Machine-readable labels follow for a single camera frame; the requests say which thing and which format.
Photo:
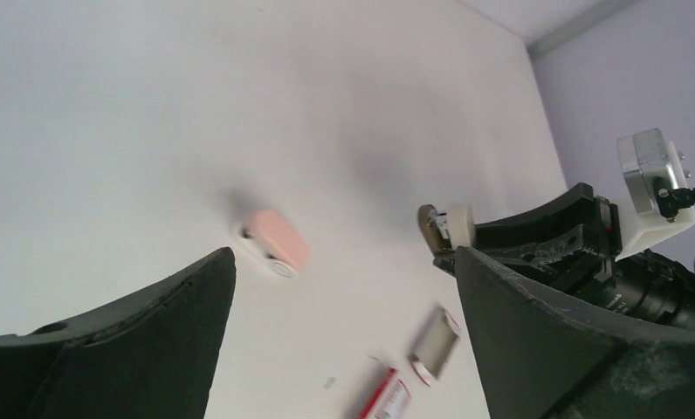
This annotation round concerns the pink white stapler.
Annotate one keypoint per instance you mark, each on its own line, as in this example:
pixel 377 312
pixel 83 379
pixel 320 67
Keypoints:
pixel 269 236

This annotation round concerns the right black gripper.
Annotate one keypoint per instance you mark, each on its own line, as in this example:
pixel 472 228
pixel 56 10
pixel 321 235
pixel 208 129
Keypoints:
pixel 540 244

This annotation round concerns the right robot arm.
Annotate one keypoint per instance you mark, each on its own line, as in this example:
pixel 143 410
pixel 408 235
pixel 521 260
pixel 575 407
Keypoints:
pixel 646 286

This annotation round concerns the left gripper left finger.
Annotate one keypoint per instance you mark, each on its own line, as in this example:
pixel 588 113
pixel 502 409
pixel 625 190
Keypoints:
pixel 150 354

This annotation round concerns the red white staple box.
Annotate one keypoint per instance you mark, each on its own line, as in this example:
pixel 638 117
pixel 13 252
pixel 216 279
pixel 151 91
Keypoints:
pixel 389 398

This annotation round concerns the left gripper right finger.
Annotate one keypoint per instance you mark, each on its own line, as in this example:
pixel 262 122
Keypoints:
pixel 541 353

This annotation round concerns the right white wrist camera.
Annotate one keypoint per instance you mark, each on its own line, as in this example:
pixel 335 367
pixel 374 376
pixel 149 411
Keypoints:
pixel 653 174

